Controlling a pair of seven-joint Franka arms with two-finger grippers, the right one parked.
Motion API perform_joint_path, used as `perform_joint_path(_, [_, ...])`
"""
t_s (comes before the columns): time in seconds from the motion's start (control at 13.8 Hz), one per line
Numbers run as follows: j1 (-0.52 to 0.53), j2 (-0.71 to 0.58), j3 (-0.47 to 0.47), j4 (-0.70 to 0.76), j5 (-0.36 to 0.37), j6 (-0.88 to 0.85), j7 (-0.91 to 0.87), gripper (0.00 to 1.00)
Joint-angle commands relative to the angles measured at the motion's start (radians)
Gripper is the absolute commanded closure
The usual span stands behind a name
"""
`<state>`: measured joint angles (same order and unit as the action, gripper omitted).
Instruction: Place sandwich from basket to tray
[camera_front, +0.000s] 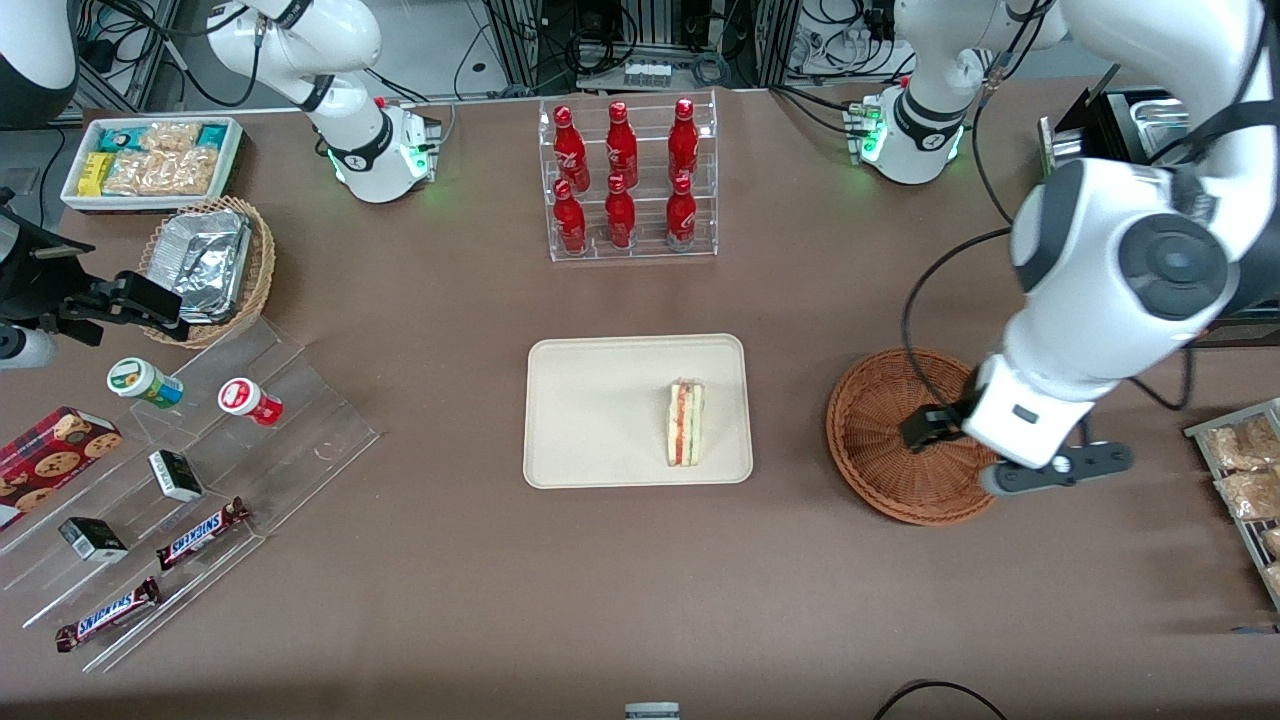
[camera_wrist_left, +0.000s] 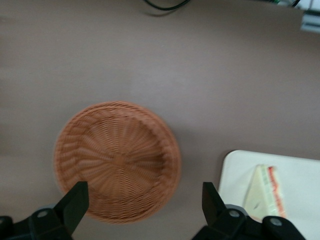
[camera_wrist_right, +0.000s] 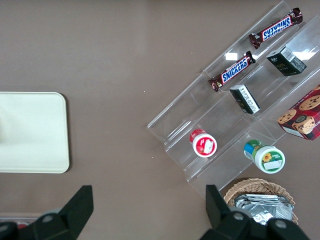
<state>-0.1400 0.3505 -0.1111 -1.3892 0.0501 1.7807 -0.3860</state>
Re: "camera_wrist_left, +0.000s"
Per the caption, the black loop cable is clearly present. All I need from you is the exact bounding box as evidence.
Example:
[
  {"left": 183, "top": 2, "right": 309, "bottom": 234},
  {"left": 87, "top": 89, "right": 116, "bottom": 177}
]
[{"left": 143, "top": 0, "right": 191, "bottom": 11}]

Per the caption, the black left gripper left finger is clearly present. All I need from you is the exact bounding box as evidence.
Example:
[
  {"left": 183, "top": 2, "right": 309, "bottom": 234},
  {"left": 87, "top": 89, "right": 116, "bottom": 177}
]
[{"left": 29, "top": 181, "right": 90, "bottom": 240}]

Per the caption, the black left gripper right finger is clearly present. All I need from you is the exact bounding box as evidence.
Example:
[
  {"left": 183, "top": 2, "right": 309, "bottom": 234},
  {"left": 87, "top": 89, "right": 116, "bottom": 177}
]
[{"left": 201, "top": 181, "right": 251, "bottom": 240}]

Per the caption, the cream rectangular serving tray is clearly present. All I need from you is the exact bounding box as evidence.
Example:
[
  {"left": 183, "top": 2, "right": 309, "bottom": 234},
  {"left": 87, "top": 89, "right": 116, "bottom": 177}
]
[{"left": 217, "top": 149, "right": 320, "bottom": 240}]

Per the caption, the grey white device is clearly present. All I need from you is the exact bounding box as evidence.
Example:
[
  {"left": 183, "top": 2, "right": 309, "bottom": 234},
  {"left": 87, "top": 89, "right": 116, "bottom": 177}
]
[{"left": 299, "top": 9, "right": 320, "bottom": 33}]

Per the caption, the triangular sandwich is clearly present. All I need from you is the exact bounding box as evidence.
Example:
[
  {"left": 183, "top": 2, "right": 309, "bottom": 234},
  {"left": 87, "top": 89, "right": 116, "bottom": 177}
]
[{"left": 241, "top": 163, "right": 288, "bottom": 221}]

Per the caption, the round brown wicker basket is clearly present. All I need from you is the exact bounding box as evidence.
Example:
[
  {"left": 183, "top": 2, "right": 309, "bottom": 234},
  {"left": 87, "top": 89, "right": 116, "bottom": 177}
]
[{"left": 53, "top": 100, "right": 183, "bottom": 225}]

